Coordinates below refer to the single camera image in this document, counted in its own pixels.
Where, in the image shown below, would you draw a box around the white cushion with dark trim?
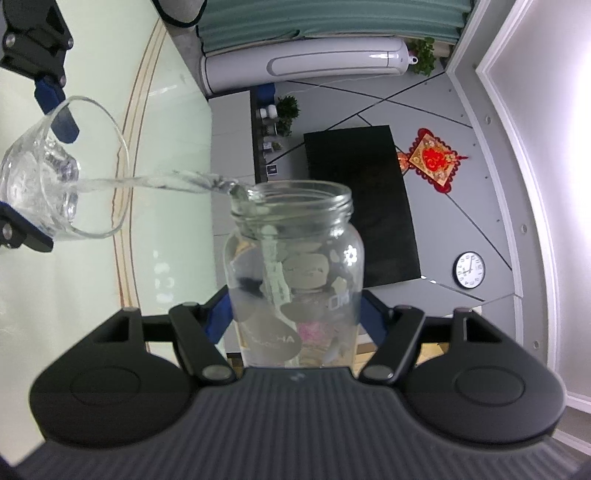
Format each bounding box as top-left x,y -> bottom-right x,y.
151,0 -> 209,27

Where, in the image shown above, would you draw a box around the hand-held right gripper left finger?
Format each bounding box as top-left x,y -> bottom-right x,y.
90,288 -> 237,385

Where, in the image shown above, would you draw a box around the round wall clock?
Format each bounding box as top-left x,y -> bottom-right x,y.
452,251 -> 487,289

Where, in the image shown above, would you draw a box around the green curtain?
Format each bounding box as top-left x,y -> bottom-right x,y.
196,0 -> 476,54

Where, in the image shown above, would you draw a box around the white standing air conditioner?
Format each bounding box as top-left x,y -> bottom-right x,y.
200,37 -> 419,96

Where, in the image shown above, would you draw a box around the clear glass bottle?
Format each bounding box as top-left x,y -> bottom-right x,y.
223,180 -> 365,368

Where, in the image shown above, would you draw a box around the clear glass cup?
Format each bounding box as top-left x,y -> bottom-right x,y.
0,95 -> 130,241

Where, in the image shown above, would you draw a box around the grey television cabinet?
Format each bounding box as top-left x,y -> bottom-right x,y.
249,85 -> 306,186

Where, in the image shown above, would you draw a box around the black television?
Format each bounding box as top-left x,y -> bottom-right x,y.
303,124 -> 422,291

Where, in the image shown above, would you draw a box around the red knot wall decoration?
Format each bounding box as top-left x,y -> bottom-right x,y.
396,128 -> 468,194

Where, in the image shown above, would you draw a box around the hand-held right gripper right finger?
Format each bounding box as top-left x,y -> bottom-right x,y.
359,291 -> 503,387

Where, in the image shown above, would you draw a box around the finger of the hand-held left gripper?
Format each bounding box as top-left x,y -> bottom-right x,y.
0,0 -> 79,144
0,200 -> 54,254

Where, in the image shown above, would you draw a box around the green potted plant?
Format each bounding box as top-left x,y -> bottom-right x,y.
408,37 -> 437,78
275,95 -> 302,138

